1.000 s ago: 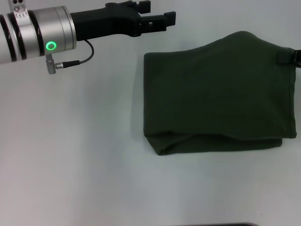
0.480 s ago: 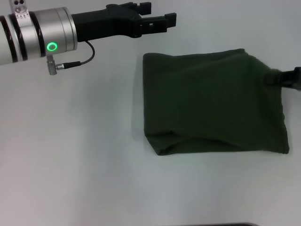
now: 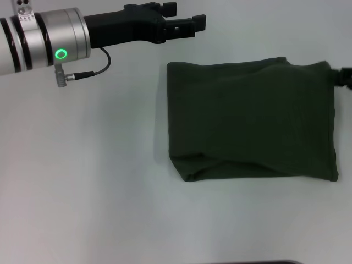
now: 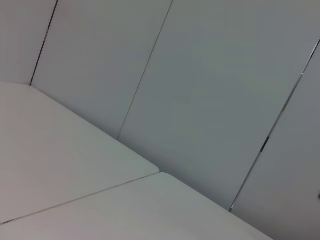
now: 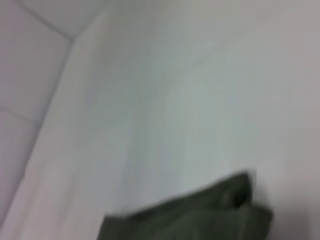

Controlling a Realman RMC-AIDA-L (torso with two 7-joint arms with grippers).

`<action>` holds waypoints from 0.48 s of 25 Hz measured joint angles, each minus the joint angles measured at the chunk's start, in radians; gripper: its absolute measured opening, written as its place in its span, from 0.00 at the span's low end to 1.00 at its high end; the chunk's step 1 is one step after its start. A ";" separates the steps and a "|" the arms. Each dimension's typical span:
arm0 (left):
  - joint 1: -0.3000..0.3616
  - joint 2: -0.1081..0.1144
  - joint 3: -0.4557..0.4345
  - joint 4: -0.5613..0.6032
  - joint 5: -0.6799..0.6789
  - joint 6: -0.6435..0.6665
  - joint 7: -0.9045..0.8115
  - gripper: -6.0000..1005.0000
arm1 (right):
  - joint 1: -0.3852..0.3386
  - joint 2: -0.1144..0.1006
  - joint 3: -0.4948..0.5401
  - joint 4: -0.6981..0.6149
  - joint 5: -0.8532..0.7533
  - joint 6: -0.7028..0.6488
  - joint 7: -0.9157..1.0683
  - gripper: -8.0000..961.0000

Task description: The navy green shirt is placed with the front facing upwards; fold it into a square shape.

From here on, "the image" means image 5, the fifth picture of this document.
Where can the dark green FREE T-shirt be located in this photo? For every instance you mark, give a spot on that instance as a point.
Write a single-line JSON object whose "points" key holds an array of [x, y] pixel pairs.
{"points": [[187, 220]]}

